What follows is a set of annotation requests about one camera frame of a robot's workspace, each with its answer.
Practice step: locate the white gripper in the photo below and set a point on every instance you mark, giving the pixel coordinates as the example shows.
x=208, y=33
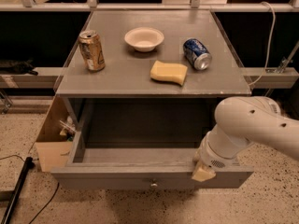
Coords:
x=210, y=160

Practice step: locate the grey top drawer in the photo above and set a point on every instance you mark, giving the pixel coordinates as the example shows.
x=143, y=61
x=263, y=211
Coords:
x=145, y=143

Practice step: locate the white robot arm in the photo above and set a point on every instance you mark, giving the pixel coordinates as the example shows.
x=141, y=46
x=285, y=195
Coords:
x=241, y=122

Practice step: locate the grey drawer cabinet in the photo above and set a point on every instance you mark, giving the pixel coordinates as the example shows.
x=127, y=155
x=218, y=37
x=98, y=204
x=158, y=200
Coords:
x=127, y=71

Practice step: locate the yellow sponge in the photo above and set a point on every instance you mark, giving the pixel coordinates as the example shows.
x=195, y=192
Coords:
x=169, y=72

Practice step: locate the blue soda can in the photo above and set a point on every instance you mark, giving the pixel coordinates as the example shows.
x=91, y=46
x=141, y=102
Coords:
x=197, y=54

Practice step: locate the crumpled wrappers in box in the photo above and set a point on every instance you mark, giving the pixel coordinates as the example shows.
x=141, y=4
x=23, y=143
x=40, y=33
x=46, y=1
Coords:
x=68, y=128

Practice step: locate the white bowl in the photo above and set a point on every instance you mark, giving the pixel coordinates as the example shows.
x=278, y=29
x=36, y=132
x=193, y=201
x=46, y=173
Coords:
x=144, y=39

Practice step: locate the cardboard box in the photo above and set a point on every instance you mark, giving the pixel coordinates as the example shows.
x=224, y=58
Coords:
x=53, y=149

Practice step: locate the gold soda can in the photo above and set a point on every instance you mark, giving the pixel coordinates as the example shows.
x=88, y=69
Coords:
x=91, y=50

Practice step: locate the black bar on floor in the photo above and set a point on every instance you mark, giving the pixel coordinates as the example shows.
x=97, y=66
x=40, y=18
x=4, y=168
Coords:
x=12, y=196

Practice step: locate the black object on shelf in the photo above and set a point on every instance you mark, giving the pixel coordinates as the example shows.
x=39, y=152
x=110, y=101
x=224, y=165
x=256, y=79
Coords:
x=15, y=67

